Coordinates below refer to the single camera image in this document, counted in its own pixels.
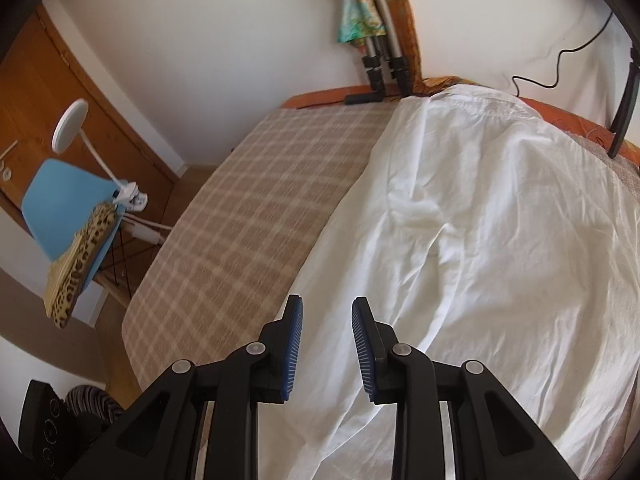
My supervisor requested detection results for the grey folded tripod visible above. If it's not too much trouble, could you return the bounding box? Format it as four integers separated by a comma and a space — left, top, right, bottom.
345, 0, 416, 106

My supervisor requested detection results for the beige plaid blanket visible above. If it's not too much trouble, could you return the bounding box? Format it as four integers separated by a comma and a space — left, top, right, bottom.
121, 107, 640, 480

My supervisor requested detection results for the blue chair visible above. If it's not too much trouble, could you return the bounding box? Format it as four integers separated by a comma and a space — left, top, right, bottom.
21, 159, 173, 306

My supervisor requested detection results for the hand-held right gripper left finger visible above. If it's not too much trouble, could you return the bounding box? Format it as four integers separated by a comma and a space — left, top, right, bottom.
65, 294, 304, 480

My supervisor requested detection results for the white shirt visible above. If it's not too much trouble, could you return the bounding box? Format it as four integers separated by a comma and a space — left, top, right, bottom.
255, 82, 640, 480

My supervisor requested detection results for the leopard print cloth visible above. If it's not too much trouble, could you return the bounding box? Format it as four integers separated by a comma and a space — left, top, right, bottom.
44, 202, 118, 330

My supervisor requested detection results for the black cable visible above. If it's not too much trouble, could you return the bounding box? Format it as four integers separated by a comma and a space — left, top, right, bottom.
511, 7, 616, 98

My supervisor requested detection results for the white clip lamp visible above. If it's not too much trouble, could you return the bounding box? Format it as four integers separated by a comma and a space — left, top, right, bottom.
52, 99, 171, 243

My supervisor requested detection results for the colourful scarf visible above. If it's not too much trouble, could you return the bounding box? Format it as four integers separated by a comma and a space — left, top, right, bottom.
322, 0, 388, 51

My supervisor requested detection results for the wooden wardrobe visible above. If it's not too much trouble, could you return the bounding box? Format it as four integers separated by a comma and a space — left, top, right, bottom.
0, 5, 183, 261

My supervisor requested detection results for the striped dark cloth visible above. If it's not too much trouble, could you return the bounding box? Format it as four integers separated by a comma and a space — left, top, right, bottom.
64, 385, 126, 428

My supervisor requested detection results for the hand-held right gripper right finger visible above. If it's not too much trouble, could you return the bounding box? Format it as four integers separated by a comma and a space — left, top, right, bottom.
351, 296, 581, 480

